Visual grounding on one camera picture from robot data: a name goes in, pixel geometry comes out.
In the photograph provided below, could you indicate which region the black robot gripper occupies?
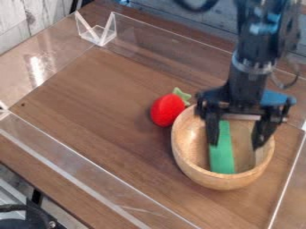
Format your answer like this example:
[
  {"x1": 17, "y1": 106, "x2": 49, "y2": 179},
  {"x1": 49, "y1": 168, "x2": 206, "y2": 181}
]
[{"x1": 195, "y1": 64, "x2": 297, "y2": 150}]

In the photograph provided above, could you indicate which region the green rectangular block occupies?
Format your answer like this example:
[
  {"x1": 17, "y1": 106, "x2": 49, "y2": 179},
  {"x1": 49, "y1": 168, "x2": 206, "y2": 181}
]
[{"x1": 210, "y1": 121, "x2": 235, "y2": 174}]

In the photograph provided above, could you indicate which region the brown wooden bowl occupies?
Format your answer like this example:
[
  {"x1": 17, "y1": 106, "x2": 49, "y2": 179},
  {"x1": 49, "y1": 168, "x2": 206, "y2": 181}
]
[{"x1": 171, "y1": 106, "x2": 275, "y2": 191}]

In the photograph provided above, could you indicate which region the red toy strawberry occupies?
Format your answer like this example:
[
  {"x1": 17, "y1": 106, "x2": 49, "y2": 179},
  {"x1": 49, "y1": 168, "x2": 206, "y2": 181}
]
[{"x1": 150, "y1": 87, "x2": 191, "y2": 127}]

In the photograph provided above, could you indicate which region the clear acrylic front barrier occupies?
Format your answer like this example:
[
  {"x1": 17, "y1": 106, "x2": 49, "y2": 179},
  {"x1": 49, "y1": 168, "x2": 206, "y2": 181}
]
[{"x1": 0, "y1": 106, "x2": 199, "y2": 229}]

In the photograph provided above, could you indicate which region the black clamp with screw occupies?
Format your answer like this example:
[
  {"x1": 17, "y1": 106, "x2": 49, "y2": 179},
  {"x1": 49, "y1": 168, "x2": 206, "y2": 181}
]
[{"x1": 25, "y1": 199, "x2": 67, "y2": 229}]

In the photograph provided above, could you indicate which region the black cable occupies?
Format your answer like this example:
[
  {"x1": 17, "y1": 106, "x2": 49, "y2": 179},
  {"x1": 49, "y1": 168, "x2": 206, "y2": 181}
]
[{"x1": 0, "y1": 204, "x2": 40, "y2": 229}]

